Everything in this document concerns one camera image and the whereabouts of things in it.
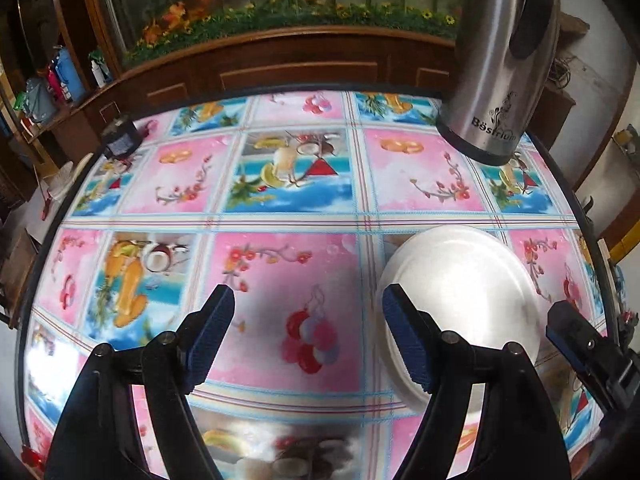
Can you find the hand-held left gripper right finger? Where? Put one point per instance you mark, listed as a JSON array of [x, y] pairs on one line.
[[405, 340]]

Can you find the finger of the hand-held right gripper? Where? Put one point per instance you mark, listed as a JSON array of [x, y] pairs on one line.
[[570, 332]]

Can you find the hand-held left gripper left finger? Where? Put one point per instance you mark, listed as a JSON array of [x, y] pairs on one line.
[[212, 335]]

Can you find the white round plate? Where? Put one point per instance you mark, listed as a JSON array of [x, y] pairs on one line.
[[465, 300]]

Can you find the printed plastic tablecloth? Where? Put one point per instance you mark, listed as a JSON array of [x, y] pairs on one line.
[[300, 250]]

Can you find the yellow object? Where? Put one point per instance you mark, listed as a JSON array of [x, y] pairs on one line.
[[625, 139]]

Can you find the white plastic object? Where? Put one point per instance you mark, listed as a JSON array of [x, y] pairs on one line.
[[62, 185]]

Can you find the red ornament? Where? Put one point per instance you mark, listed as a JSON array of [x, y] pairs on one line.
[[32, 459]]

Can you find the wooden aquarium cabinet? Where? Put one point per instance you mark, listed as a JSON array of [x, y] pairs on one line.
[[300, 70]]

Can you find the stainless steel electric kettle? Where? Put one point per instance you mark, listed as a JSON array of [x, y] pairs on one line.
[[495, 60]]

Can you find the white spray bottle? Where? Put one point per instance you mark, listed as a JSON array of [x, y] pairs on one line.
[[100, 70]]

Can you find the teal bag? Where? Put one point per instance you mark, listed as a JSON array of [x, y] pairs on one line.
[[39, 102]]

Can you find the blue bottle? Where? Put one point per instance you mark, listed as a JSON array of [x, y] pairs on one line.
[[72, 77]]

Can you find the red bottle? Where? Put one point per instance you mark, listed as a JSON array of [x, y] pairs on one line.
[[54, 82]]

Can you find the aquarium with plants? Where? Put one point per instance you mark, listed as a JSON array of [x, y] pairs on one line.
[[250, 0]]

